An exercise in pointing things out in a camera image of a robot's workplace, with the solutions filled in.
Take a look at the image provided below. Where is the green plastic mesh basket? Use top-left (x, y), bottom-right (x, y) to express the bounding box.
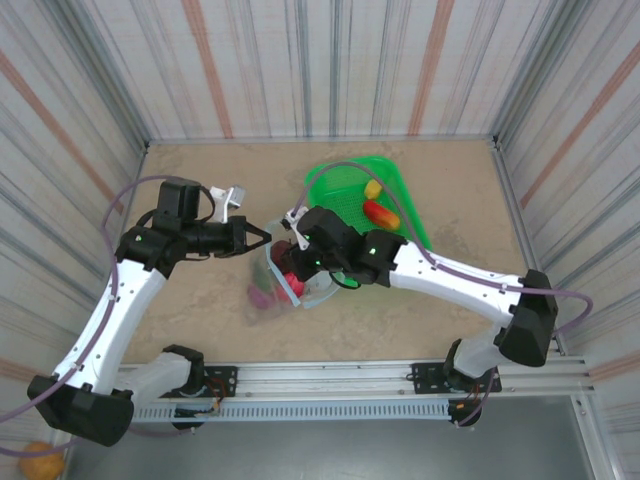
top-left (303, 154), bottom-right (434, 251)

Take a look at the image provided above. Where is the purple toy food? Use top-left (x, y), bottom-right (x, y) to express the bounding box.
top-left (248, 284), bottom-right (274, 309)

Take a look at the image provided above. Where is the red orange toy mango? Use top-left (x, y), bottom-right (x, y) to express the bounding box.
top-left (362, 199), bottom-right (401, 231)

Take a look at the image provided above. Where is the clear zip-top bag blue zipper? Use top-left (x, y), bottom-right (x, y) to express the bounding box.
top-left (244, 219), bottom-right (341, 326)

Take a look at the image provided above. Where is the black base plate left arm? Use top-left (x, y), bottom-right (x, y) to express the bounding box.
top-left (159, 366), bottom-right (239, 400)

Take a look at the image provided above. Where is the black base plate right arm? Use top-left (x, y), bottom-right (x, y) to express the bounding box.
top-left (409, 362), bottom-right (501, 396)

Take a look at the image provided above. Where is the orange ball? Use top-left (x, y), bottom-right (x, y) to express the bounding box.
top-left (18, 441), bottom-right (66, 480)

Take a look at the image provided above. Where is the aluminium mounting rail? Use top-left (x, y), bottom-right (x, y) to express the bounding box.
top-left (117, 357), bottom-right (586, 401)

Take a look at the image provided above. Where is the slotted grey cable duct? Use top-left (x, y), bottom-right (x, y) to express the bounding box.
top-left (132, 402), bottom-right (454, 424)

